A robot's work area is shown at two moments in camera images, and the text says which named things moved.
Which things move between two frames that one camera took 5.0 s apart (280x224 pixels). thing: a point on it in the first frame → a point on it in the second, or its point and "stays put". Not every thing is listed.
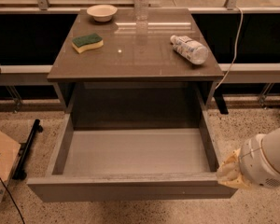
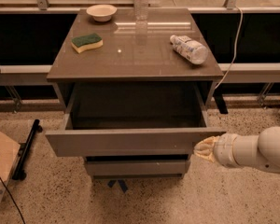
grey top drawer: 132,164 → 133,119
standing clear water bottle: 141,2 stays put
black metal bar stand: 21,173 stays put
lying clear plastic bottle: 188,47 stays put
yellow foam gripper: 254,162 → 226,149
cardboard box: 5,153 stays put
